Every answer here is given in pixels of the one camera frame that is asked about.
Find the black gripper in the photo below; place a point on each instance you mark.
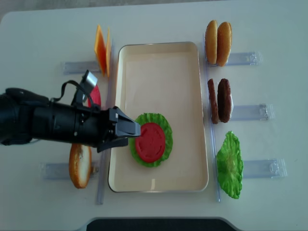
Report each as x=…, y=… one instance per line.
x=100, y=128

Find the red tomato slice thin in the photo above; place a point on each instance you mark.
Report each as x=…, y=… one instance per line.
x=151, y=144

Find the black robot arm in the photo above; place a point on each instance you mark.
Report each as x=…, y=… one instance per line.
x=25, y=116

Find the green lettuce leaf on tray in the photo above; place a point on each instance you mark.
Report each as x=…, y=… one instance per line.
x=164, y=124

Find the red tomato slice thick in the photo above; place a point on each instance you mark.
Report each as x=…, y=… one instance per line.
x=96, y=96

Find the sliced white bread piece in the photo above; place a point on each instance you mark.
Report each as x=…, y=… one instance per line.
x=80, y=165

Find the clear holder bar cheese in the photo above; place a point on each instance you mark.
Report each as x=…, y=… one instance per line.
x=70, y=68

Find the clear holder bar bread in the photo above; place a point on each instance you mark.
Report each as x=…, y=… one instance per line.
x=60, y=171

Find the orange cheese slice left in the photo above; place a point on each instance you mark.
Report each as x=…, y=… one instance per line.
x=100, y=49

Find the brown meat patty left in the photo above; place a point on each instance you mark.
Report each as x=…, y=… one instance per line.
x=213, y=102

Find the brown meat patty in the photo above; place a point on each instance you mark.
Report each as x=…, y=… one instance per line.
x=224, y=100
x=213, y=102

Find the brown meat patty right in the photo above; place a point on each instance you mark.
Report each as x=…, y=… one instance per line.
x=224, y=100

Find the green lettuce leaf standing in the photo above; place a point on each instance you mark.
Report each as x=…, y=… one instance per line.
x=230, y=166

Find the clear holder bar lettuce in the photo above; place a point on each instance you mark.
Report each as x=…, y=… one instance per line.
x=269, y=168

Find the cream rectangular tray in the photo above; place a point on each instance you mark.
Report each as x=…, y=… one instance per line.
x=162, y=78

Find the black base at bottom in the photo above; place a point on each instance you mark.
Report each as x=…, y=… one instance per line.
x=159, y=224

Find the golden bun half left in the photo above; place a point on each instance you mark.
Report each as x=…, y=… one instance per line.
x=211, y=41

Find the golden bun half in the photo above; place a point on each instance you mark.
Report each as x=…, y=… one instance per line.
x=224, y=43
x=211, y=41

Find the clear holder bar patty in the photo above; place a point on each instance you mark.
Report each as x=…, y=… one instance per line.
x=260, y=112

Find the golden bun half right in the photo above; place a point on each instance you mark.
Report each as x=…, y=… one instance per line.
x=224, y=43

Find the clear holder bar bun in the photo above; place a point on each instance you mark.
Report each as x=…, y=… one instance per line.
x=244, y=58

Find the clear long rail left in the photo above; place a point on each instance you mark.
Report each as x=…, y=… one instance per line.
x=105, y=155

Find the clear long rail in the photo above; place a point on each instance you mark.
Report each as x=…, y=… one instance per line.
x=211, y=128
x=105, y=155

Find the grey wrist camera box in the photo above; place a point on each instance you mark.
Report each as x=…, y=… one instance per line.
x=87, y=85

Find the clear long rail right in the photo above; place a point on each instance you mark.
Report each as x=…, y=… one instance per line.
x=211, y=128

